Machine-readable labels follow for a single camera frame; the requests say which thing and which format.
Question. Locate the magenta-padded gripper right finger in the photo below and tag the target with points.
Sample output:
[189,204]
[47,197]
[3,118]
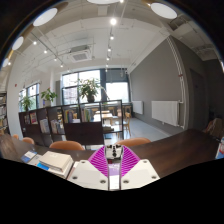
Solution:
[140,173]

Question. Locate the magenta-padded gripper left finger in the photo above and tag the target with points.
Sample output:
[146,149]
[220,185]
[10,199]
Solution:
[85,175]

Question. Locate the black charger with red button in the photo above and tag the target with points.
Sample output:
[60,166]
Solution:
[113,151]

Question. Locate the orange chair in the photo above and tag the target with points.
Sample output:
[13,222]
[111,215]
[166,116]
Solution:
[15,136]
[28,140]
[135,141]
[66,145]

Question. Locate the thick white book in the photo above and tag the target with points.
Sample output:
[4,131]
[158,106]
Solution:
[55,160]

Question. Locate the dark brown shelf unit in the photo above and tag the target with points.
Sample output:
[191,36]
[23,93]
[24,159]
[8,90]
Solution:
[83,133]

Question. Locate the light wooden chair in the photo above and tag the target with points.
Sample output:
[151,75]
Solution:
[127,121]

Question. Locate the blue white thin book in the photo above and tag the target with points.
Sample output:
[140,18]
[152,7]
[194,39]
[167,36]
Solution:
[28,156]

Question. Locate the light wooden table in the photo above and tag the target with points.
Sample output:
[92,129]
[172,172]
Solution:
[106,116]

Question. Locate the large white radiator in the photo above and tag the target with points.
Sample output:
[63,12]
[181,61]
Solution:
[165,113]

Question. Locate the small white radiator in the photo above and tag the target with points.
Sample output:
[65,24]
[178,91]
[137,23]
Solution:
[137,107]

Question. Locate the blue red booklet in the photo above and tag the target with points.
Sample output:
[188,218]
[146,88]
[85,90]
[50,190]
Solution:
[220,148]

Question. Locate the large black-framed window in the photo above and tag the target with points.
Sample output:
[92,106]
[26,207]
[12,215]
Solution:
[116,91]

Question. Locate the large potted plant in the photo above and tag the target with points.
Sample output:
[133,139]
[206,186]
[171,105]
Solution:
[89,88]

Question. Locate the medium potted plant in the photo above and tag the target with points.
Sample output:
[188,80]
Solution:
[49,95]

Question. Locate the brown wooden chair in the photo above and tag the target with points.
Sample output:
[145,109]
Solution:
[215,126]

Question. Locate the small potted plant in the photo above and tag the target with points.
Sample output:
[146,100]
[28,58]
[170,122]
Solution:
[26,102]

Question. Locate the grey door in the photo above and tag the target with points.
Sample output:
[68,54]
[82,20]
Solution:
[197,100]

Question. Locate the side window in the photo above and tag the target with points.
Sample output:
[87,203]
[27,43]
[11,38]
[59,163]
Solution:
[33,91]

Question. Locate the ceiling air conditioner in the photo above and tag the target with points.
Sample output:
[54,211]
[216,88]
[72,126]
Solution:
[80,55]

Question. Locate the ceiling spot lights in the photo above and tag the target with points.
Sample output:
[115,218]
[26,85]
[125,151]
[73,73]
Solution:
[113,21]

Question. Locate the round white ceiling lamps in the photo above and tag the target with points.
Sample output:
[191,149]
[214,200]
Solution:
[45,16]

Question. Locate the white wall pipe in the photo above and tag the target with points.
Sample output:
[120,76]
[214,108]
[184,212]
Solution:
[181,83]

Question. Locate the tall wall bookshelf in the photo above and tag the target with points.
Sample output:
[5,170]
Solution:
[3,113]

